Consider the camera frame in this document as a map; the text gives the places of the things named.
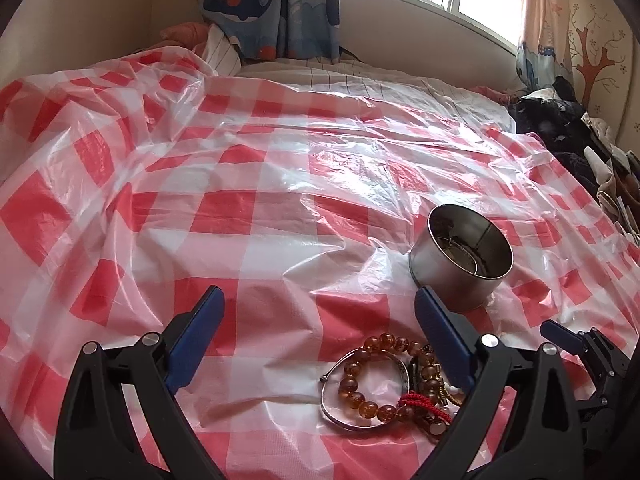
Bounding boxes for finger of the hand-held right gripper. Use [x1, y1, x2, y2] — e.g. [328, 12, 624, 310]
[540, 320, 583, 356]

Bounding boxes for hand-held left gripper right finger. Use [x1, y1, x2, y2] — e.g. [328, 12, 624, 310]
[414, 285, 586, 480]

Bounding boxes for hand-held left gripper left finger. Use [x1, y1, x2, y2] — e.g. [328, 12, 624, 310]
[54, 285, 226, 480]

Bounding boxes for small brown bead bracelet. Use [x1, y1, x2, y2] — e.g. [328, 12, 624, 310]
[417, 344, 468, 438]

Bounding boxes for round metal tin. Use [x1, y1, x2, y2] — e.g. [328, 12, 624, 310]
[409, 204, 515, 308]

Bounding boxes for amber bead bracelet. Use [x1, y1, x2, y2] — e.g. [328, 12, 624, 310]
[338, 332, 451, 421]

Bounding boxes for red string bracelet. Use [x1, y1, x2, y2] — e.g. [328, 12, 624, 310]
[397, 392, 453, 423]

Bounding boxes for silver bangle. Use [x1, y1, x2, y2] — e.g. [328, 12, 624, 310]
[320, 347, 451, 431]

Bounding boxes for red checked plastic sheet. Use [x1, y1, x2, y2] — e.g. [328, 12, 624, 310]
[0, 50, 640, 480]

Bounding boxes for pile of dark clothes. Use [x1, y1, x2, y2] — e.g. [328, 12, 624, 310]
[507, 76, 640, 241]

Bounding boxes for striped white bedsheet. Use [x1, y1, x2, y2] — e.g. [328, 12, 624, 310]
[192, 25, 516, 131]

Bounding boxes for orange cloth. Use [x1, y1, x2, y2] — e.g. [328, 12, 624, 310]
[160, 21, 213, 47]

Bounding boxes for pink curtain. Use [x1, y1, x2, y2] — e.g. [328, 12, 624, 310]
[515, 0, 576, 93]

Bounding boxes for whale print curtain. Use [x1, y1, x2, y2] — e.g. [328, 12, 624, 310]
[202, 0, 342, 63]

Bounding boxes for tree wall sticker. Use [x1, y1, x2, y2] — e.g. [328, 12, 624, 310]
[575, 10, 628, 106]

